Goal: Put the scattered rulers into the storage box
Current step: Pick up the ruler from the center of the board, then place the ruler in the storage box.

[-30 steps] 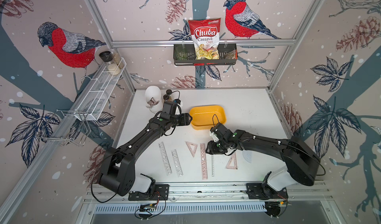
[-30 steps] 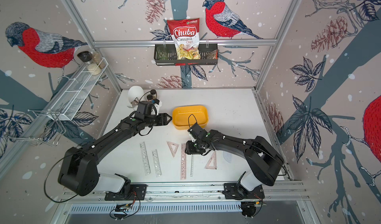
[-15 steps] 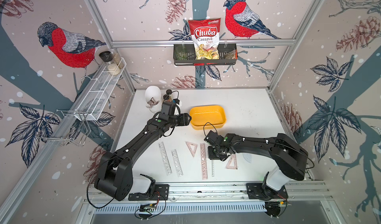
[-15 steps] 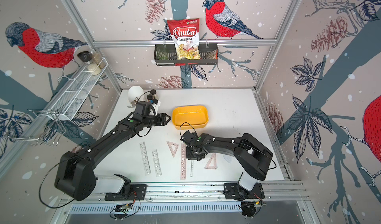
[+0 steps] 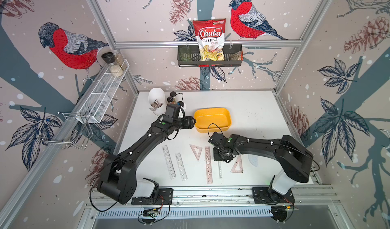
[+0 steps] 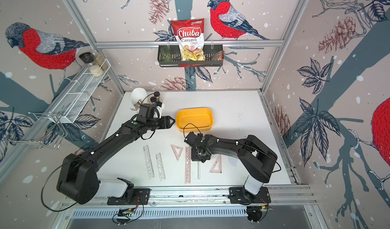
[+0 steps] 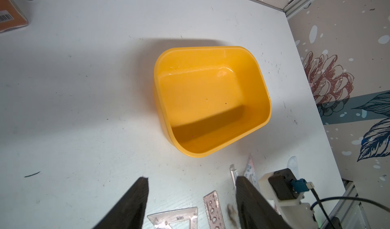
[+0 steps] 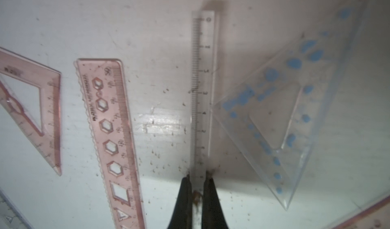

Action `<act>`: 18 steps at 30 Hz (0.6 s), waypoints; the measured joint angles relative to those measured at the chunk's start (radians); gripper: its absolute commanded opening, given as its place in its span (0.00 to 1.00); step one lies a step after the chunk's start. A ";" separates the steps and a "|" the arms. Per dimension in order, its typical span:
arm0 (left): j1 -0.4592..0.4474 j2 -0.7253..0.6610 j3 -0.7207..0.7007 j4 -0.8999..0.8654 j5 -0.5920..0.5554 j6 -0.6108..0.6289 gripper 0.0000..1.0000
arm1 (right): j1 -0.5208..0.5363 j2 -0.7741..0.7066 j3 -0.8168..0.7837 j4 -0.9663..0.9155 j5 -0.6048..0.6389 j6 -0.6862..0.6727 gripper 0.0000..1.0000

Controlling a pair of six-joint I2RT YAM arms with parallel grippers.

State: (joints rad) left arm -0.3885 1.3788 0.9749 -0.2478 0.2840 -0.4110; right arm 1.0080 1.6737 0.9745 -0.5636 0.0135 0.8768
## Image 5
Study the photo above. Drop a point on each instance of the black wire wall basket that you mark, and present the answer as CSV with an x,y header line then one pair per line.
x,y
193,56

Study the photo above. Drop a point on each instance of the yellow plastic storage box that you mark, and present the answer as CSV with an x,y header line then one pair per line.
x,y
212,119

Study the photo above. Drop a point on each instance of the pink right-angle set square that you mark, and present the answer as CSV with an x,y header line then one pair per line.
x,y
238,166

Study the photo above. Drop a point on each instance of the thin clear straight ruler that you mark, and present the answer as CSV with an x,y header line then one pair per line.
x,y
219,170

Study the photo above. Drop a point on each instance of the long pink stencil ruler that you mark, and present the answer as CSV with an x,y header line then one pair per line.
x,y
208,165

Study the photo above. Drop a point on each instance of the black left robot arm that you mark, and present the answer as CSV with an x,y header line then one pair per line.
x,y
118,179

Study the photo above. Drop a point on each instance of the pink triangle set square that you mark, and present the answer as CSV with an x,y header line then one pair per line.
x,y
197,151

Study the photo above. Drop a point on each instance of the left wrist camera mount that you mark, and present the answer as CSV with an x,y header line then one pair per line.
x,y
174,111

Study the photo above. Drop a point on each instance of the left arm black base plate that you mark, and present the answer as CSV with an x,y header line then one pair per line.
x,y
158,197

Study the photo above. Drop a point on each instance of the brown spice bottle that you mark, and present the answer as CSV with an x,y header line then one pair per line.
x,y
171,100

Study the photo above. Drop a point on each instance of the white wire mesh shelf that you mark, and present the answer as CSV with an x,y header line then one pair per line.
x,y
103,91

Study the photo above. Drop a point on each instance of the red Chuba cassava chips bag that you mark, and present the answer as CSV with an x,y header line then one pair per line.
x,y
210,38

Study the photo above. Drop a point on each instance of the black lid spice jar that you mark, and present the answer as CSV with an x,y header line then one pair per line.
x,y
109,58

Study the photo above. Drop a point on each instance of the white egg-shaped container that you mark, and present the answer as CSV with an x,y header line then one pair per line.
x,y
157,101

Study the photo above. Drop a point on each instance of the short clear stencil ruler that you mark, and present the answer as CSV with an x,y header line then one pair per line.
x,y
181,167

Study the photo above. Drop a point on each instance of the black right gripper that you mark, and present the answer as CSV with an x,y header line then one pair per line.
x,y
216,159

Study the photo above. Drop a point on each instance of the glass jar on shelf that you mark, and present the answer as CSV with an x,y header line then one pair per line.
x,y
119,59

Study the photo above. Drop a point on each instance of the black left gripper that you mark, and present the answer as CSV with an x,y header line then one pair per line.
x,y
189,122

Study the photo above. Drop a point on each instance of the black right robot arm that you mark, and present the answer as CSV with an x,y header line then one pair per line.
x,y
295,160

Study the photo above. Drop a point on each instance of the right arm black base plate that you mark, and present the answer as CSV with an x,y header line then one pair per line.
x,y
264,195

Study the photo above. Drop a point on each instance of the long clear stencil ruler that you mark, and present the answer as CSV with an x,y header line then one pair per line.
x,y
169,163

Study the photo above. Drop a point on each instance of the clear blue protractor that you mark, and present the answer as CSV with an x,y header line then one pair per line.
x,y
253,160

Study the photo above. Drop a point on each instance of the chrome wire rack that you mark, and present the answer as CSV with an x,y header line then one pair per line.
x,y
67,130

